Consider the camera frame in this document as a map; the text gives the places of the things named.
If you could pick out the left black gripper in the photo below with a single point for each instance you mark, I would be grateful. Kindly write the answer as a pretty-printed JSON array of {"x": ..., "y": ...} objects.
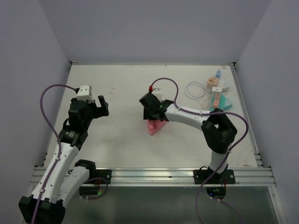
[{"x": 103, "y": 109}]

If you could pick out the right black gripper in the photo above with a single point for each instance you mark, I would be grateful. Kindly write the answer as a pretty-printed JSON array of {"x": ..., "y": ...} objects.
[{"x": 147, "y": 115}]

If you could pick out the pink triangular socket adapter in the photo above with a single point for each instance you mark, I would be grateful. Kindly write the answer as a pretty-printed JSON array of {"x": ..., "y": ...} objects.
[{"x": 154, "y": 126}]

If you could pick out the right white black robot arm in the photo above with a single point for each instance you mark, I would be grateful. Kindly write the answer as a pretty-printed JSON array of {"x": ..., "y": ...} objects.
[{"x": 218, "y": 130}]

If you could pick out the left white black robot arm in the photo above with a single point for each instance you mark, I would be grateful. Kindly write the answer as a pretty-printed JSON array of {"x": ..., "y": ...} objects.
[{"x": 48, "y": 201}]

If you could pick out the teal triangular socket adapter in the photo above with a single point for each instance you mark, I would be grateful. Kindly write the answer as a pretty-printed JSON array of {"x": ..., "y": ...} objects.
[{"x": 225, "y": 103}]

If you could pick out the blue small plug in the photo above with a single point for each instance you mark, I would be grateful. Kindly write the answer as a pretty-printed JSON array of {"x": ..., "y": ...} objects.
[{"x": 218, "y": 74}]

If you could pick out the white square charger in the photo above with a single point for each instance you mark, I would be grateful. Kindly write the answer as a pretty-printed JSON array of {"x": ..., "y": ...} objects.
[{"x": 215, "y": 91}]

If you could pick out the white triangular adapter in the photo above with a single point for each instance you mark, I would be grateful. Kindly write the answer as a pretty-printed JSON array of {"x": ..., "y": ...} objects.
[{"x": 223, "y": 84}]

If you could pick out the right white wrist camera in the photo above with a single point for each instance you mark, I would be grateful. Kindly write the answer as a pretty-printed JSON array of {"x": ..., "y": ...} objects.
[{"x": 157, "y": 92}]

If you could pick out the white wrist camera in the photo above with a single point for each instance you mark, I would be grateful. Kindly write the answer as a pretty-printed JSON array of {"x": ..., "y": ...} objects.
[
  {"x": 157, "y": 92},
  {"x": 84, "y": 93}
]

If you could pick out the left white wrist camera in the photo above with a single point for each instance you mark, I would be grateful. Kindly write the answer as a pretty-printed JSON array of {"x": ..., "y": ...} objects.
[{"x": 84, "y": 93}]

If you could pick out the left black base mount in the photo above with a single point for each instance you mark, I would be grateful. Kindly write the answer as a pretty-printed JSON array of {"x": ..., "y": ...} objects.
[{"x": 104, "y": 173}]

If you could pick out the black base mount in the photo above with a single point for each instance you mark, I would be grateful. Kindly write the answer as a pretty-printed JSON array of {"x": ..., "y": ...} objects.
[
  {"x": 104, "y": 173},
  {"x": 226, "y": 177}
]

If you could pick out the aluminium front rail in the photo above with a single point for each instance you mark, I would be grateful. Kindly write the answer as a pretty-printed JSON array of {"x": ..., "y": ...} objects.
[{"x": 184, "y": 177}]

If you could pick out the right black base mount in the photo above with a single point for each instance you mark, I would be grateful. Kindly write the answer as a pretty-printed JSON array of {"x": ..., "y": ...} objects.
[{"x": 226, "y": 177}]

